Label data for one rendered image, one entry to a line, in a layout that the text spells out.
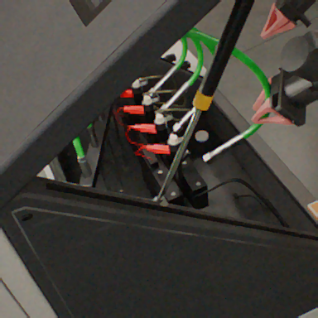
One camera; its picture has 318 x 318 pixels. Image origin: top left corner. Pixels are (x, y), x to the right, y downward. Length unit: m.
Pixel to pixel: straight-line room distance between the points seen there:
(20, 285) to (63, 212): 0.13
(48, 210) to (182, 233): 0.20
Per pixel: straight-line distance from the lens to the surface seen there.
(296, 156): 2.52
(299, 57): 0.72
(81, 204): 0.52
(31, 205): 0.50
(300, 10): 1.09
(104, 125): 1.08
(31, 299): 0.63
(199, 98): 0.51
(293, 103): 0.82
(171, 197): 1.05
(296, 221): 1.14
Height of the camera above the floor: 1.78
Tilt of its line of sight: 45 degrees down
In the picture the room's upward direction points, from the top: 11 degrees counter-clockwise
